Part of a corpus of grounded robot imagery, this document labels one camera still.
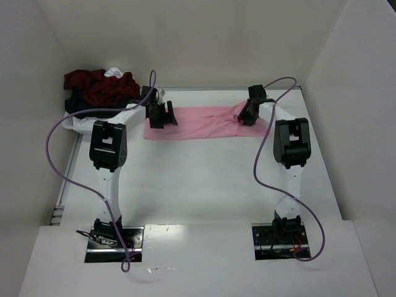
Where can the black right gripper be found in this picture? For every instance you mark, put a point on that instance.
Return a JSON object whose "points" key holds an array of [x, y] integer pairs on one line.
{"points": [[250, 109]]}

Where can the white plastic laundry basket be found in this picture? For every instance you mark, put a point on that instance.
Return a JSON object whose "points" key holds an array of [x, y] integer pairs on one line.
{"points": [[81, 126]]}

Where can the white t shirt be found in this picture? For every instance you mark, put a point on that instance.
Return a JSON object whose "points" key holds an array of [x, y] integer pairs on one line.
{"points": [[114, 72]]}

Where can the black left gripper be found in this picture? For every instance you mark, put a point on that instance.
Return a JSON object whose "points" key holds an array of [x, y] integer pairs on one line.
{"points": [[159, 116]]}

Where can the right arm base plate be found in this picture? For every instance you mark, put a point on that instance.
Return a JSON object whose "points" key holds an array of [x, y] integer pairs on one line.
{"points": [[268, 246]]}

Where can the left side aluminium rail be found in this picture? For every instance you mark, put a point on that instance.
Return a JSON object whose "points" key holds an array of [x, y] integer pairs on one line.
{"points": [[64, 189]]}

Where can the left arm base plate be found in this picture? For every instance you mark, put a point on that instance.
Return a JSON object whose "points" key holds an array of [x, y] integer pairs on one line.
{"points": [[101, 250]]}

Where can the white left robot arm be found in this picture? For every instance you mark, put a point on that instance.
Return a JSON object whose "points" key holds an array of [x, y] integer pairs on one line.
{"points": [[108, 151]]}

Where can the black t shirt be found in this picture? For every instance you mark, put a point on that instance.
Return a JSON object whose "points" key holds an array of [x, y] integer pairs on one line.
{"points": [[76, 103]]}

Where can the dark red t shirt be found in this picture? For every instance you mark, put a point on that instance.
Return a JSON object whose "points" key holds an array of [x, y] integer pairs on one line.
{"points": [[98, 90]]}

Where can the pink t shirt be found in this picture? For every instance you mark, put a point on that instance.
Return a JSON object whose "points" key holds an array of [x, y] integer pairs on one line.
{"points": [[205, 122]]}

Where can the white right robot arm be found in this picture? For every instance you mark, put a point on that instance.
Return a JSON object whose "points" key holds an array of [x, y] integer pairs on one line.
{"points": [[291, 149]]}

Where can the aluminium rail at table edge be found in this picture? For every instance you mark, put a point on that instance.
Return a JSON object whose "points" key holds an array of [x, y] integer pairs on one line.
{"points": [[243, 88]]}

